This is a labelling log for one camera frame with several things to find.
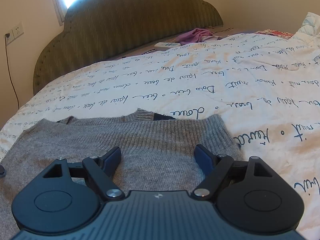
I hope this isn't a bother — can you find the grey navy knit sweater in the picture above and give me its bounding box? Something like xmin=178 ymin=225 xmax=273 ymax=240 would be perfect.
xmin=0 ymin=108 xmax=245 ymax=240

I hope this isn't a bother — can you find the white script-print bedspread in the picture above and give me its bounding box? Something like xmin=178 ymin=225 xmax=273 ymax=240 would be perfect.
xmin=1 ymin=31 xmax=319 ymax=239

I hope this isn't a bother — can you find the white power strip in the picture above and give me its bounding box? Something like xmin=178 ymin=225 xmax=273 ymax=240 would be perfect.
xmin=154 ymin=42 xmax=181 ymax=49

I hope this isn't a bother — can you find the purple garment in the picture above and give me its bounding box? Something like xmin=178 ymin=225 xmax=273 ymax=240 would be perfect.
xmin=174 ymin=28 xmax=213 ymax=45

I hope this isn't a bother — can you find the red floral pillow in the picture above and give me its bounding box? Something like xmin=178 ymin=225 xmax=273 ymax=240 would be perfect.
xmin=255 ymin=29 xmax=293 ymax=40

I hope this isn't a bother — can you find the olive green upholstered headboard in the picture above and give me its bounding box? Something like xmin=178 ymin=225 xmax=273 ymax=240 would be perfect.
xmin=33 ymin=0 xmax=223 ymax=93

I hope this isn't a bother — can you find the white quilted garment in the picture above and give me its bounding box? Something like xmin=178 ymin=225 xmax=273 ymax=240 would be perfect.
xmin=291 ymin=12 xmax=320 ymax=48

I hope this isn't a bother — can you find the black power cable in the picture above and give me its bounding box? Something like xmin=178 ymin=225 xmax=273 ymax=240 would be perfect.
xmin=4 ymin=33 xmax=20 ymax=110

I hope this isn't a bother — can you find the white wall socket pair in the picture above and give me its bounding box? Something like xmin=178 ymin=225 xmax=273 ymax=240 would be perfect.
xmin=4 ymin=22 xmax=24 ymax=45

